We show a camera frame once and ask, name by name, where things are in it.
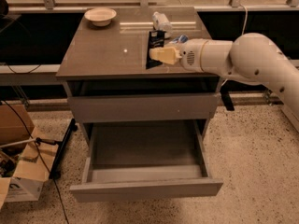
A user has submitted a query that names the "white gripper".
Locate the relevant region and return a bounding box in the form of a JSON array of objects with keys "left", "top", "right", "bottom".
[{"left": 149, "top": 39, "right": 207, "bottom": 73}]

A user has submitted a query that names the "open cardboard box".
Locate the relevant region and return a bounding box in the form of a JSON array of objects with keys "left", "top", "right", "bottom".
[{"left": 0, "top": 105, "right": 58, "bottom": 207}]

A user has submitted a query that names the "dark blueberry rxbar wrapper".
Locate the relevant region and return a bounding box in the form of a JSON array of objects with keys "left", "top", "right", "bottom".
[{"left": 146, "top": 30, "right": 165, "bottom": 69}]

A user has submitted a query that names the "closed grey top drawer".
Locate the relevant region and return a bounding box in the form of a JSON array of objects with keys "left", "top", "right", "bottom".
[{"left": 68, "top": 93, "right": 219, "bottom": 123}]

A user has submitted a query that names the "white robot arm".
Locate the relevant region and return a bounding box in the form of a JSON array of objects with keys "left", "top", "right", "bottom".
[{"left": 149, "top": 33, "right": 299, "bottom": 126}]

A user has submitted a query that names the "grey drawer cabinet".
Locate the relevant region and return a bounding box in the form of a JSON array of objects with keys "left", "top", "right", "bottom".
[{"left": 56, "top": 7, "right": 221, "bottom": 140}]

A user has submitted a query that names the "black cable on floor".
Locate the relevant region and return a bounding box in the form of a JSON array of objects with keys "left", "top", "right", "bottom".
[{"left": 0, "top": 99, "right": 70, "bottom": 224}]

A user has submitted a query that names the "white cable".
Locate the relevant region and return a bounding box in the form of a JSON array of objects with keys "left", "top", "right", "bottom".
[{"left": 237, "top": 4, "right": 249, "bottom": 35}]

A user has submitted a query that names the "open grey middle drawer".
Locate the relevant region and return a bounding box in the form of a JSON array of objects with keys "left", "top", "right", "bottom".
[{"left": 70, "top": 119, "right": 223, "bottom": 202}]

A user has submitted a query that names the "black stand leg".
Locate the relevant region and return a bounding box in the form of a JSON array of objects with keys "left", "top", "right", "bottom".
[{"left": 50, "top": 119, "right": 78, "bottom": 179}]

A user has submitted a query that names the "white bowl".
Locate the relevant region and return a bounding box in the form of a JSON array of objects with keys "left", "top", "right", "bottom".
[{"left": 84, "top": 7, "right": 117, "bottom": 27}]

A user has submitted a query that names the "blue silver soda can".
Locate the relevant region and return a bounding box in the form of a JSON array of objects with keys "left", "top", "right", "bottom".
[{"left": 170, "top": 35, "right": 188, "bottom": 45}]

